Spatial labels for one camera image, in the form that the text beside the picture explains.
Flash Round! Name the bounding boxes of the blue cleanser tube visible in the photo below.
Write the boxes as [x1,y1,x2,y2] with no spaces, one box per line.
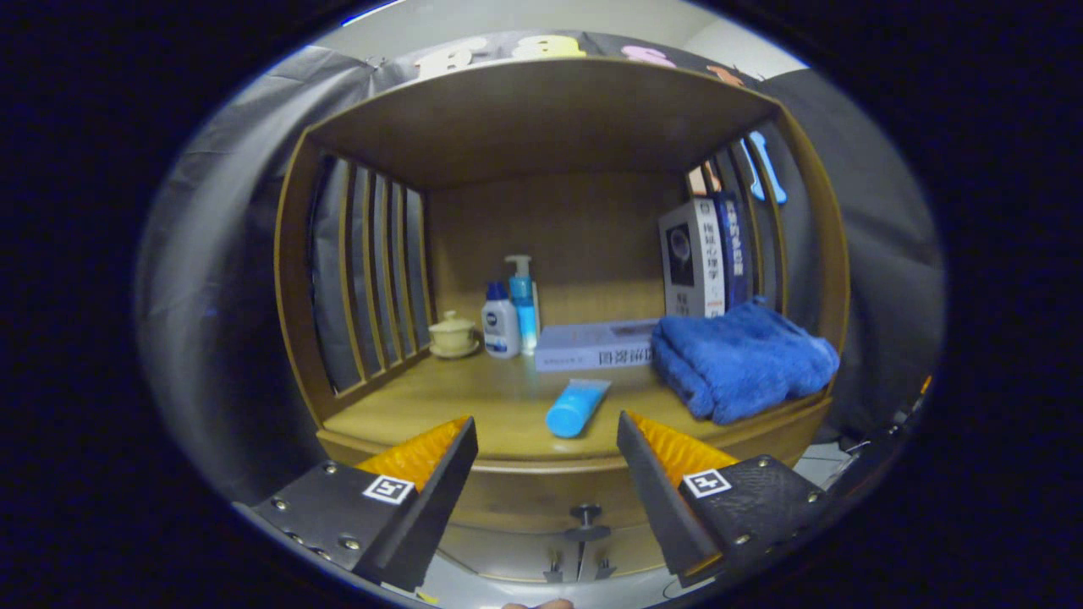
[544,378,613,439]

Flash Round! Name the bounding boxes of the flat grey book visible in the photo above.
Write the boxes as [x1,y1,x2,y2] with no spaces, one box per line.
[534,318,662,373]

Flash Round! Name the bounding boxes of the cream lidded teacup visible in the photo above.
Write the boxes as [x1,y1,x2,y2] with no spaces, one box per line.
[427,310,481,359]

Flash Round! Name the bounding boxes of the upright grey book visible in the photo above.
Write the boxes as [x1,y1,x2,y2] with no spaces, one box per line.
[658,198,727,319]

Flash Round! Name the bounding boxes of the white bottle with blue cap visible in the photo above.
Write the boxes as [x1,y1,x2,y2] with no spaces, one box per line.
[481,282,521,359]

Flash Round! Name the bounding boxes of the wooden drawer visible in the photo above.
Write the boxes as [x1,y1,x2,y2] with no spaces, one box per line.
[320,398,834,536]

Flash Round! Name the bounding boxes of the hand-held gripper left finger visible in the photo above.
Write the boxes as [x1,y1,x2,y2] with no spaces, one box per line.
[233,414,480,593]

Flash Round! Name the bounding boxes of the wooden cabinet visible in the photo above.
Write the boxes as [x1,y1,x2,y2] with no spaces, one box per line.
[272,55,851,584]

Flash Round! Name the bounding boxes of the blue pump bottle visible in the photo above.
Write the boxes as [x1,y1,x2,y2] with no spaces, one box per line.
[505,255,541,354]

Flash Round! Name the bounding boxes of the wooden cabinet door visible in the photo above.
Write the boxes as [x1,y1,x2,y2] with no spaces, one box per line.
[580,520,669,583]
[436,523,585,584]

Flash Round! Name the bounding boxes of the folded blue towel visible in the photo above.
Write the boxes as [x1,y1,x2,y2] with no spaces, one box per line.
[650,296,841,425]

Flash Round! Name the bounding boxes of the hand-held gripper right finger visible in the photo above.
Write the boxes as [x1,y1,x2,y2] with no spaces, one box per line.
[615,411,838,589]

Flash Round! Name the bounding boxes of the upright dark blue book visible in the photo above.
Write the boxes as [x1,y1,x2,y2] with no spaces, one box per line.
[712,191,750,310]

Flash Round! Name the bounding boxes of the wooden countertop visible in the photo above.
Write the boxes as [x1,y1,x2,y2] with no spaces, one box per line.
[322,351,834,473]

